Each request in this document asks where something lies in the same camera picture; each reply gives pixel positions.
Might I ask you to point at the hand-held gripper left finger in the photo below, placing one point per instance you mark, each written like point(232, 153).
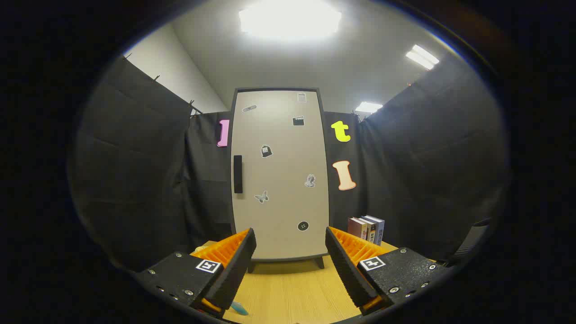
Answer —
point(238, 270)

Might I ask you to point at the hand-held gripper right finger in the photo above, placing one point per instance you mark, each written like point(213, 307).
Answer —
point(346, 270)

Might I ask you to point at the blue white cosmetic tube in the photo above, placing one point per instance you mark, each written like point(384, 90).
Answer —
point(239, 308)

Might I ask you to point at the dark grey cabinet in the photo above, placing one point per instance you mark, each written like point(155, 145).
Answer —
point(319, 262)

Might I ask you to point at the yellow plush toy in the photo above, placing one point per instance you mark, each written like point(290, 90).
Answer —
point(200, 249)

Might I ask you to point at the white cover book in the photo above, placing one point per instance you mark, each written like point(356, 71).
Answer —
point(371, 231)

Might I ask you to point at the grey blue cover book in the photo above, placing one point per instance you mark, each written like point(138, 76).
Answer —
point(380, 231)

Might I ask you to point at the black backdrop cloth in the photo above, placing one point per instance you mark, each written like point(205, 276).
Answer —
point(135, 171)

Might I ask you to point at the small rectangular ceiling light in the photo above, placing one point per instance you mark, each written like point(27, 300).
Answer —
point(368, 107)

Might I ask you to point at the large bright ceiling light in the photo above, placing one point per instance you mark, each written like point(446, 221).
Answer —
point(290, 20)

